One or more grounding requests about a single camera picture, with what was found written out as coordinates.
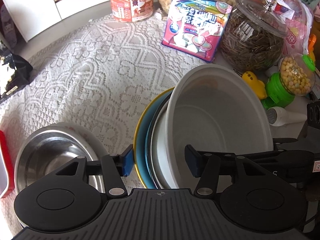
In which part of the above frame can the white deep bowl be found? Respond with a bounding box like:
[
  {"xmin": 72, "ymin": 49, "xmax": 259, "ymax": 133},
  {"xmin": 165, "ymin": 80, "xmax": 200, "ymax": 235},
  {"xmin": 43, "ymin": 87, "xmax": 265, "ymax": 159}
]
[{"xmin": 165, "ymin": 64, "xmax": 273, "ymax": 190}]

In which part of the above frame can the white handheld device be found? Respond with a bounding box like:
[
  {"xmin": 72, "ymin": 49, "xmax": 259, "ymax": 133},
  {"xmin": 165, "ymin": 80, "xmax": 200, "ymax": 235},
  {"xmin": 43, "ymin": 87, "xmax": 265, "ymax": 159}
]
[{"xmin": 266, "ymin": 107, "xmax": 307, "ymax": 127}]

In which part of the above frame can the blue plate yellow rim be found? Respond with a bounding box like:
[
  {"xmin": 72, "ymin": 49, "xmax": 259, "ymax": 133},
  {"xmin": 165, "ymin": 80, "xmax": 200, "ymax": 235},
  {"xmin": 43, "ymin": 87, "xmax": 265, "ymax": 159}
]
[{"xmin": 133, "ymin": 87, "xmax": 174, "ymax": 189}]

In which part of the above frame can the white plate black rim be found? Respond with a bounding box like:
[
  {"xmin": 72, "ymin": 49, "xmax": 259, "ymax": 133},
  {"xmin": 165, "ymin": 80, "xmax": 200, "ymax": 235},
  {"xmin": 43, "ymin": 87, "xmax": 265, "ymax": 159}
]
[{"xmin": 145, "ymin": 93, "xmax": 175, "ymax": 189}]

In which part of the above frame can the yellow duck toy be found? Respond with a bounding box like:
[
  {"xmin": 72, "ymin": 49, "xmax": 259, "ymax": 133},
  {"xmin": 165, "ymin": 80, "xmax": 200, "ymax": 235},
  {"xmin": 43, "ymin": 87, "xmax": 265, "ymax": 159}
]
[{"xmin": 242, "ymin": 71, "xmax": 267, "ymax": 100}]

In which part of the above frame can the stainless steel bowl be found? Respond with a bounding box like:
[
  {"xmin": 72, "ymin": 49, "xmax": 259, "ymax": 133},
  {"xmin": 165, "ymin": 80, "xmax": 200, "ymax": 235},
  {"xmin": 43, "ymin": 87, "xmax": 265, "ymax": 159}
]
[{"xmin": 14, "ymin": 125, "xmax": 99, "ymax": 193}]

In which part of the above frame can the green lidded candy jar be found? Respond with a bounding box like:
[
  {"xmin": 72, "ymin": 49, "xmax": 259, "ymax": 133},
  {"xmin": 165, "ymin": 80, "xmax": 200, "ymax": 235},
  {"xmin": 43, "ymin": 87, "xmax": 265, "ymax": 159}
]
[{"xmin": 261, "ymin": 54, "xmax": 316, "ymax": 109}]

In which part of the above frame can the white lace tablecloth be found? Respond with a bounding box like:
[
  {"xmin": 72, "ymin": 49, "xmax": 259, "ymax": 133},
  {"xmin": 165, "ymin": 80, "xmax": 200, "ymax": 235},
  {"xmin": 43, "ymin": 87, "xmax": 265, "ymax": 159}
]
[{"xmin": 0, "ymin": 12, "xmax": 241, "ymax": 240}]

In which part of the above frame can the glass sunflower seed jar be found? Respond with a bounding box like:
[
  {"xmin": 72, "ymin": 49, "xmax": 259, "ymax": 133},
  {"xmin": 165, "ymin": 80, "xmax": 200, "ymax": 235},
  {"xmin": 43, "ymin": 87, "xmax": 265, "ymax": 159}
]
[{"xmin": 220, "ymin": 0, "xmax": 290, "ymax": 73}]

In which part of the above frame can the pink candy bag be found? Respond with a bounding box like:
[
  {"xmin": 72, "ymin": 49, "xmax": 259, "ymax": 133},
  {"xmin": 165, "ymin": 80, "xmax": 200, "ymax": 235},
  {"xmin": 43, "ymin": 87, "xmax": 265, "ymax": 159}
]
[{"xmin": 273, "ymin": 0, "xmax": 313, "ymax": 54}]

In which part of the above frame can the black plum snack bag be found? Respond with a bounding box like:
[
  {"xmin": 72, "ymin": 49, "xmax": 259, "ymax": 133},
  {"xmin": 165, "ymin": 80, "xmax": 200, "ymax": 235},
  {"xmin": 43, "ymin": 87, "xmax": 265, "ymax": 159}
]
[{"xmin": 1, "ymin": 41, "xmax": 33, "ymax": 103}]

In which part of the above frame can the pink marshmallow bag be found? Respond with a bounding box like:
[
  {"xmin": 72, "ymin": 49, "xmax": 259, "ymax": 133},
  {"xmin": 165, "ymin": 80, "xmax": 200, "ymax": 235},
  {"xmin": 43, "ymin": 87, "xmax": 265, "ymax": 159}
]
[{"xmin": 162, "ymin": 0, "xmax": 232, "ymax": 62}]

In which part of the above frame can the peanut jar red label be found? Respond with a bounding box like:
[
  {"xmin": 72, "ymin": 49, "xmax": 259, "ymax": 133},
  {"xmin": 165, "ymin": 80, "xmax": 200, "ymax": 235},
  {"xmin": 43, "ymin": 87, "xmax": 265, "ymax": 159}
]
[{"xmin": 111, "ymin": 0, "xmax": 153, "ymax": 23}]

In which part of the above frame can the white cabinet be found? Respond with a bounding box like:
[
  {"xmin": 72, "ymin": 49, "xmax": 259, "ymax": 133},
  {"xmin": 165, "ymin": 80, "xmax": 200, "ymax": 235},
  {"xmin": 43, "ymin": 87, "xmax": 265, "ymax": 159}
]
[{"xmin": 3, "ymin": 0, "xmax": 109, "ymax": 42}]

